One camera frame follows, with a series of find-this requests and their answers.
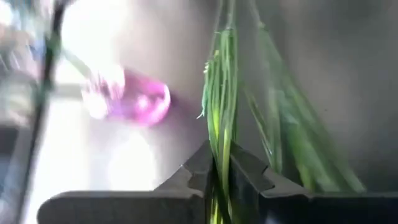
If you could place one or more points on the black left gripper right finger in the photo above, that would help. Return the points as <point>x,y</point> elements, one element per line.
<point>311,210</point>

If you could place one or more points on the large red flower bunch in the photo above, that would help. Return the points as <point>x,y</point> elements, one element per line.
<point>221,124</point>

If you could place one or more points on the pink glass vase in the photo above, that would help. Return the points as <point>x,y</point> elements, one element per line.
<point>146,102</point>

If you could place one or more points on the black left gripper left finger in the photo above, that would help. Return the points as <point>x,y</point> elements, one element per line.
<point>124,208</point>

